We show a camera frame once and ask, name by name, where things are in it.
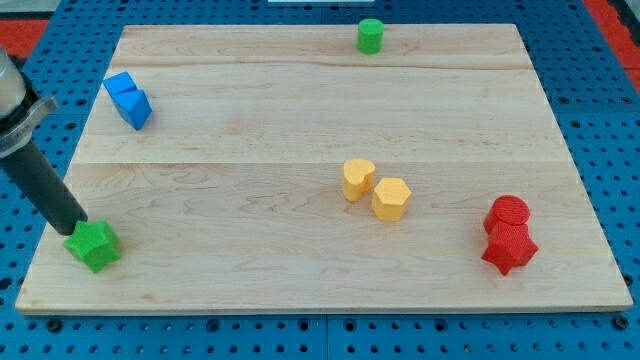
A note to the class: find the black cylindrical pointer rod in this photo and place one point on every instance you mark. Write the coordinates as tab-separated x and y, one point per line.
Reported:
32	173

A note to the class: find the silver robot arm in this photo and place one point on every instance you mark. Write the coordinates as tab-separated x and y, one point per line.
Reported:
22	110

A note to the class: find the yellow heart block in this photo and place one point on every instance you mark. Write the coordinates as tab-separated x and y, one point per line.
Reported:
358	178

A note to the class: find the green star block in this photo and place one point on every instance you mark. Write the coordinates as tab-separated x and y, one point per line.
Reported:
94	244

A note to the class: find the blue triangle block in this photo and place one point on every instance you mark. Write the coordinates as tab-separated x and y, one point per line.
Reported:
133	107

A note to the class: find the blue cube block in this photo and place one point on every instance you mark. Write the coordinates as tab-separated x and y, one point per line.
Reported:
119	83

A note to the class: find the wooden board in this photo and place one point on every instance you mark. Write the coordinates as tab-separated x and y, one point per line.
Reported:
230	201

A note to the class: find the yellow hexagon block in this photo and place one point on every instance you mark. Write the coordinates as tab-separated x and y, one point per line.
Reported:
390	199

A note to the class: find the green cylinder block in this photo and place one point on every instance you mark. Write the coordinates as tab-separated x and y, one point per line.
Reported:
370	36

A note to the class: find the red cylinder block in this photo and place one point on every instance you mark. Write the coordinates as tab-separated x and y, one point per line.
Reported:
509	209

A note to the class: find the red star block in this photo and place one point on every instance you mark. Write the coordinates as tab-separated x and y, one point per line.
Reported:
509	246

